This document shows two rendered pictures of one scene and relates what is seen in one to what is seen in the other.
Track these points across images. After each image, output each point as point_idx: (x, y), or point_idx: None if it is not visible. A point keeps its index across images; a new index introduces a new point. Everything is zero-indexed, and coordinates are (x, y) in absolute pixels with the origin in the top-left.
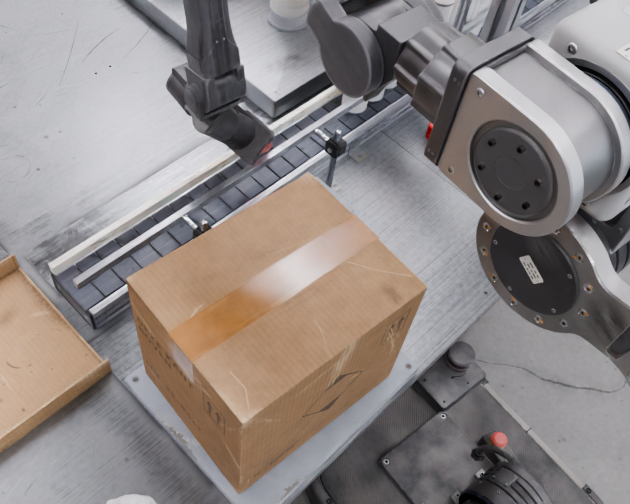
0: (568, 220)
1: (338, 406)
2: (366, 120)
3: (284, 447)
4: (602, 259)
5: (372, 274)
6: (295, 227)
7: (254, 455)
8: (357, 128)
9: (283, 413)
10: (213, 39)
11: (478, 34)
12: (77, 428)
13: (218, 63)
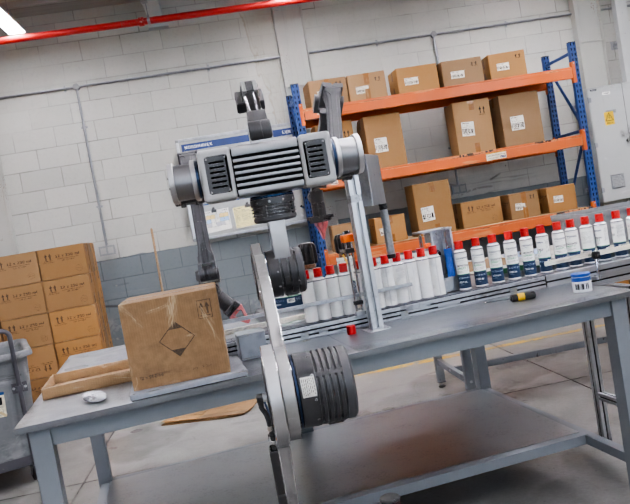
0: (172, 184)
1: (189, 362)
2: (313, 324)
3: (155, 367)
4: (257, 250)
5: (200, 288)
6: (191, 287)
7: (133, 349)
8: (306, 326)
9: (142, 322)
10: (201, 248)
11: (407, 302)
12: (105, 389)
13: (203, 258)
